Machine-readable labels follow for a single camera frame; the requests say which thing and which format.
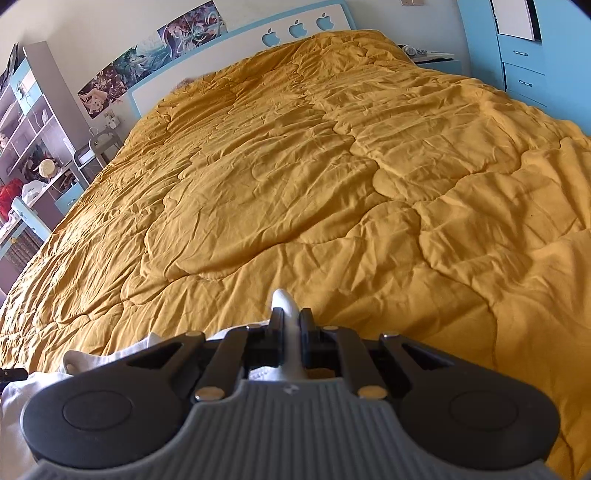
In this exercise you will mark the white bookshelf desk unit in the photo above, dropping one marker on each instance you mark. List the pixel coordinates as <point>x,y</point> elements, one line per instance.
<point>42,131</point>

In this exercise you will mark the white blue bed headboard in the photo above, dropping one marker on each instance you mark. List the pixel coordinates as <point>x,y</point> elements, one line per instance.
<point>238,44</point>

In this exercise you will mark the anime wall poster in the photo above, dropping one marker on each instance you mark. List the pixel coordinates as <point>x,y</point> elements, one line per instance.
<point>178,37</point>

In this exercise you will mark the grey folding chair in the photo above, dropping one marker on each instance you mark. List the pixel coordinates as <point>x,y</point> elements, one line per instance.
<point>98,145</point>

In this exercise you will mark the blue white wardrobe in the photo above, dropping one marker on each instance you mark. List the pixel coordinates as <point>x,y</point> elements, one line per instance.
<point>536,51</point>

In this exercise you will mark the blue nightstand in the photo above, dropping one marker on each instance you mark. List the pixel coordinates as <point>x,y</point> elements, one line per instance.
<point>435,60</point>

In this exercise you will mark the red fabric on desk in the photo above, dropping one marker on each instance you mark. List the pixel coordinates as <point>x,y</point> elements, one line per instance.
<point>8,193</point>

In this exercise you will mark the light blue desk chair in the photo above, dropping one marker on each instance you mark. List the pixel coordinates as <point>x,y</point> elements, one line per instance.
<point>31,219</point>

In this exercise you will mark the mustard yellow quilt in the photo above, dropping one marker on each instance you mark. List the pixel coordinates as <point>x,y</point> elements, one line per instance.
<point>384,196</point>

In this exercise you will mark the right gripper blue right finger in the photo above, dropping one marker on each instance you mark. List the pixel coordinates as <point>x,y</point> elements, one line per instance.
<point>342,351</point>

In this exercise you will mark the white Nevada sweatshirt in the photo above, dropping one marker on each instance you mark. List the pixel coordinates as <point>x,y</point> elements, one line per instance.
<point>16,457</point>

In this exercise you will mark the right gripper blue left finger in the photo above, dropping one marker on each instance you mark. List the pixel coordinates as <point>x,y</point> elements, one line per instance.
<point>225,362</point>

